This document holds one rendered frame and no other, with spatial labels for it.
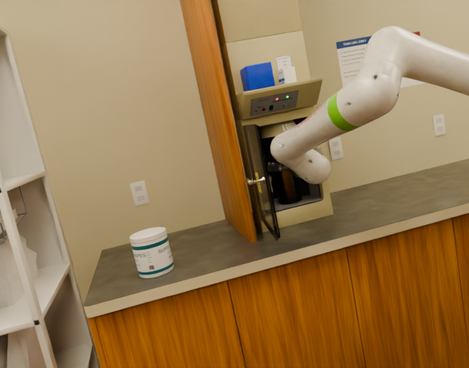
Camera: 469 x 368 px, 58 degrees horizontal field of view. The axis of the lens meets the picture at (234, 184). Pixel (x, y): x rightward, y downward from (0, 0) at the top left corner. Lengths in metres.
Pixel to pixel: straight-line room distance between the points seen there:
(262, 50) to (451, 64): 0.76
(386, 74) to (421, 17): 1.51
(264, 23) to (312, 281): 1.00
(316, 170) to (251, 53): 0.56
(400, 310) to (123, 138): 1.41
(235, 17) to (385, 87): 0.81
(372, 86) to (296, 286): 0.78
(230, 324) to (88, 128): 1.11
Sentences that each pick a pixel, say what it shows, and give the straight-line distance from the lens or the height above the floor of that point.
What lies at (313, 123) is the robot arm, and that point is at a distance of 1.28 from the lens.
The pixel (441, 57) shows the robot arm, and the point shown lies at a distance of 1.26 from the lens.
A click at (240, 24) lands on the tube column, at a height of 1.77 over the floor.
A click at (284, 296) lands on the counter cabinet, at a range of 1.57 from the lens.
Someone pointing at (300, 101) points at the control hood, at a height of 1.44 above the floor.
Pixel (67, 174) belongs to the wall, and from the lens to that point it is 2.12.
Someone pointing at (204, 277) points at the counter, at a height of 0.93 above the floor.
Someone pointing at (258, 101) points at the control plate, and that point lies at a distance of 1.64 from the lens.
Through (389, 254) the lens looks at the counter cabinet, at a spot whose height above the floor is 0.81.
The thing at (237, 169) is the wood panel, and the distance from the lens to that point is 1.61.
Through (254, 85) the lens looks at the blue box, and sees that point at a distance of 1.61.
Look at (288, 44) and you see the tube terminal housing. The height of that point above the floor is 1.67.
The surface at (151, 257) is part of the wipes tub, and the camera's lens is 1.51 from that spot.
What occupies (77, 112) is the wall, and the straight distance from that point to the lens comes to 2.11.
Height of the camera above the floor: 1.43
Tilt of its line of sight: 9 degrees down
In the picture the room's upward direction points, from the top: 12 degrees counter-clockwise
